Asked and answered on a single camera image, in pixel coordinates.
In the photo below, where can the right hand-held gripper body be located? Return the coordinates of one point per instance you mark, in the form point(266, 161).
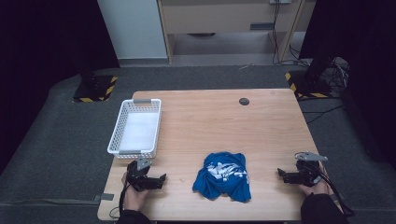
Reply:
point(308, 171)

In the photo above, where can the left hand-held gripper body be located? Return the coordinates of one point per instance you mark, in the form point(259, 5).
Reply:
point(139, 177)

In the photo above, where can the blue printed T-shirt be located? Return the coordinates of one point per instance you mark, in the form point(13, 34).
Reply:
point(218, 182)

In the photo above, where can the person's right hand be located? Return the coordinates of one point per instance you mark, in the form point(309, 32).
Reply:
point(319, 186)

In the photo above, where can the person's left hand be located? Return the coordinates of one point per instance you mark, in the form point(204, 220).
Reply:
point(134, 197)

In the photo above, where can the grey tape strip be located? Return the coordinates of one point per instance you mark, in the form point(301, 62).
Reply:
point(106, 197)

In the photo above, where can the white plastic perforated basket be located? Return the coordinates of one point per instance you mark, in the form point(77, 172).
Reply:
point(138, 130)

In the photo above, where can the dark round table grommet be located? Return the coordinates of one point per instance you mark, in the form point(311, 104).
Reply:
point(244, 101)

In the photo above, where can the black stand base striped tape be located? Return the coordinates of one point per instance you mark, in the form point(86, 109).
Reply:
point(308, 85)
point(93, 90)

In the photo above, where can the black curtain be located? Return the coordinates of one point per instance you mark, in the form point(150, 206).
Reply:
point(40, 56)
point(370, 62)

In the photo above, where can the white cabinet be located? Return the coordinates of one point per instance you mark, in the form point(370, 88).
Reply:
point(134, 28)

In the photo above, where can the light wooden desk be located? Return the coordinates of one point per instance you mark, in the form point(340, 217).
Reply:
point(218, 18)

